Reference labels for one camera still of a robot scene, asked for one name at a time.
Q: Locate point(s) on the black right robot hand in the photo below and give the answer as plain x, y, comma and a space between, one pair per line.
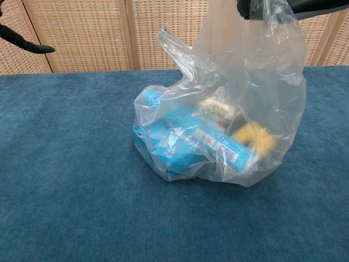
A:
246, 8

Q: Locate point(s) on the clear plastic shopping bag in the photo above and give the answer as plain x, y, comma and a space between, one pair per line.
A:
267, 82

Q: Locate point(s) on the silver foil packet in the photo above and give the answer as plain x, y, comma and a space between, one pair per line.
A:
218, 107

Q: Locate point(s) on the blue cylindrical can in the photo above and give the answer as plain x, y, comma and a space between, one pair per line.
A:
182, 120

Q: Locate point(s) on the woven rattan folding screen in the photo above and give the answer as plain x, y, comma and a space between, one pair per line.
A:
95, 35

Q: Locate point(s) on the blue cardboard box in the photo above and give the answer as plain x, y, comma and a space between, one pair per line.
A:
163, 148

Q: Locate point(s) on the teal velvet tablecloth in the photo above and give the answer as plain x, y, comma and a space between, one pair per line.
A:
81, 177

